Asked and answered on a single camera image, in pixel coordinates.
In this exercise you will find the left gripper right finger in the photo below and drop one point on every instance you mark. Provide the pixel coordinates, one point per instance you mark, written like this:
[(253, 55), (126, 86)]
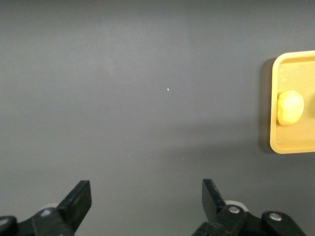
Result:
[(221, 221)]

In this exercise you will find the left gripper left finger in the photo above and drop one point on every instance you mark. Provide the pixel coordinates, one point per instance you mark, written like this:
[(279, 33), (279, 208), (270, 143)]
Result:
[(61, 221)]

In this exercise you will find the yellow potato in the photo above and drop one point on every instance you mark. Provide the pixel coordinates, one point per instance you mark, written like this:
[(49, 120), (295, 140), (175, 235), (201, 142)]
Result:
[(290, 108)]

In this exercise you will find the orange plastic tray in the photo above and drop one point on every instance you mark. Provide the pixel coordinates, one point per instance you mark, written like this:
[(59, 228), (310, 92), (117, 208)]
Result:
[(290, 73)]

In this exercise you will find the dark grey table mat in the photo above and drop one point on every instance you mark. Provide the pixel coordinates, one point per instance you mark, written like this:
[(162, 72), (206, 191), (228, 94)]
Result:
[(123, 98)]

